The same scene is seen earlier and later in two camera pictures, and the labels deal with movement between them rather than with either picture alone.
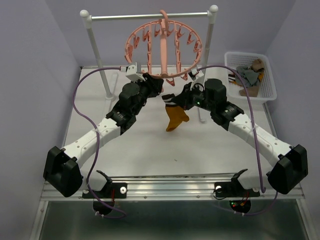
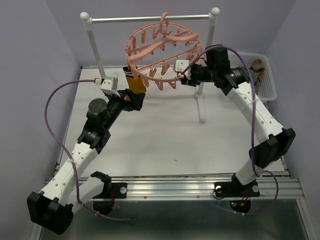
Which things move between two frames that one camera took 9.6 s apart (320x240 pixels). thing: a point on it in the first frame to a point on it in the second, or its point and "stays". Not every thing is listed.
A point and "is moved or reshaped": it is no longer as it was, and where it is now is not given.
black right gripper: [183, 100] to [191, 82]
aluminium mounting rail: [182, 187] stays
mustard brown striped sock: [176, 114] is moved or reshaped
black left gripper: [154, 85] to [136, 102]
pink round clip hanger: [164, 48] stays
